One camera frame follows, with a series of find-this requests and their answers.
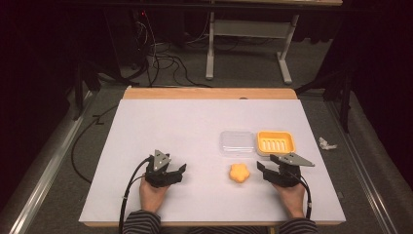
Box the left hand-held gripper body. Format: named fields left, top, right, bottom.
left=144, top=149, right=173, bottom=189

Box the black floor cable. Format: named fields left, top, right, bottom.
left=70, top=104, right=120, bottom=185

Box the clear plastic lid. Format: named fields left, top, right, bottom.
left=218, top=130, right=256, bottom=159

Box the person's right hand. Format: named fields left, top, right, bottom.
left=272, top=182, right=307, bottom=219

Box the white table mat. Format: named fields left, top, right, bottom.
left=79, top=98, right=347, bottom=226

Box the orange flower-shaped soap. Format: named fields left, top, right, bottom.
left=228, top=163, right=251, bottom=184

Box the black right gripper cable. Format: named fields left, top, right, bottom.
left=291, top=174, right=313, bottom=220

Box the tangle of black floor cables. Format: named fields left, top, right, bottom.
left=131, top=11, right=213, bottom=89

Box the metal floor rail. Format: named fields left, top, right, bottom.
left=325, top=100, right=395, bottom=234
left=0, top=91, right=95, bottom=234

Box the white metal desk frame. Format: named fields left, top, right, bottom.
left=205, top=11, right=300, bottom=86

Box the black stand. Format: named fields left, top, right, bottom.
left=294, top=69, right=355, bottom=134
left=71, top=59, right=122, bottom=122

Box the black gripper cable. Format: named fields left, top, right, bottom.
left=118, top=155, right=154, bottom=234
left=291, top=174, right=313, bottom=220

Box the person's left hand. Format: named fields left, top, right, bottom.
left=138, top=177, right=170, bottom=215

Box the crumpled white paper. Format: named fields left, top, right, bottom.
left=318, top=136, right=339, bottom=151

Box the yellow soap box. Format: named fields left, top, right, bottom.
left=255, top=130, right=297, bottom=157

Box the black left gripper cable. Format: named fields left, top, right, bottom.
left=118, top=155, right=154, bottom=234

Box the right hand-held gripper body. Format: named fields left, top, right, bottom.
left=269, top=152, right=317, bottom=189

